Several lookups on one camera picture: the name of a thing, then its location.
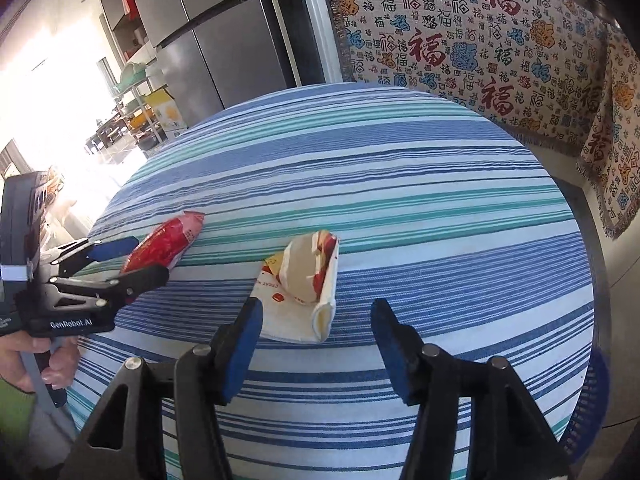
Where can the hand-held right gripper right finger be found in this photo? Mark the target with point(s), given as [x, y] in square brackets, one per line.
[395, 355]

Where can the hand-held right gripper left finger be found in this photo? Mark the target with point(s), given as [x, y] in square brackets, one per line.
[245, 350]

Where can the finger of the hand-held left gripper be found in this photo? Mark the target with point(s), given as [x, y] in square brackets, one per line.
[137, 282]
[117, 247]

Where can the red snack packet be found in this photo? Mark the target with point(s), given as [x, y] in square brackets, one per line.
[165, 242]

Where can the white red paper fries box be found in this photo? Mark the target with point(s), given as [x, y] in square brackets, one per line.
[300, 280]

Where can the blue plastic basket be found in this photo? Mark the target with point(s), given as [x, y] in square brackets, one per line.
[590, 410]

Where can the person's left hand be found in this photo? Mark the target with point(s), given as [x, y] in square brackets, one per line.
[55, 360]

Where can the dark wooden furniture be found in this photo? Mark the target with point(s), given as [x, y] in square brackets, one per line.
[107, 135]

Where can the yellow cardboard box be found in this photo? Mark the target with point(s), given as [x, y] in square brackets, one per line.
[167, 110]

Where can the blue striped tablecloth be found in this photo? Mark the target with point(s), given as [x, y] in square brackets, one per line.
[375, 185]

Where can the metal shelf rack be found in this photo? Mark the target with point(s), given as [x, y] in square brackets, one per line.
[132, 76]

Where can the grey steel refrigerator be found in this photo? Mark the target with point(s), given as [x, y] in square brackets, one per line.
[210, 35]

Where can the small printed blanket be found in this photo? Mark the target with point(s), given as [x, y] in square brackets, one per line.
[615, 135]

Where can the large printed blanket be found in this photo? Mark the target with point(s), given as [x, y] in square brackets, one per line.
[450, 35]

